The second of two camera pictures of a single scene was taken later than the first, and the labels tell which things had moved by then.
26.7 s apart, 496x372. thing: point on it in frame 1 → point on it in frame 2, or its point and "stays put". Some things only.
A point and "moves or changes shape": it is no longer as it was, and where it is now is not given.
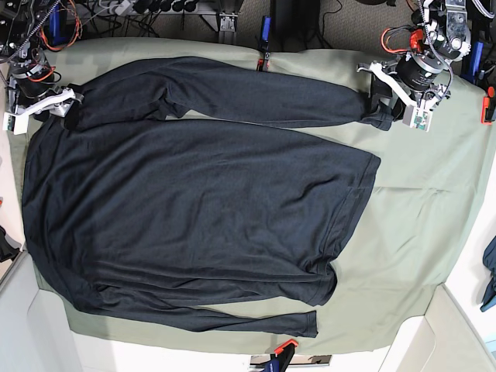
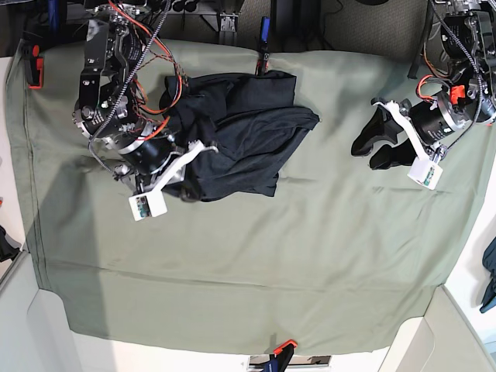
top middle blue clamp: x=264 y=60 stays put
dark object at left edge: x=8 y=250 stays put
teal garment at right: x=489 y=256 stays put
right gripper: x=419 y=73 → x=434 y=120
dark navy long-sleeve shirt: x=146 y=204 moves or changes shape
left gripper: x=28 y=80 → x=144 y=158
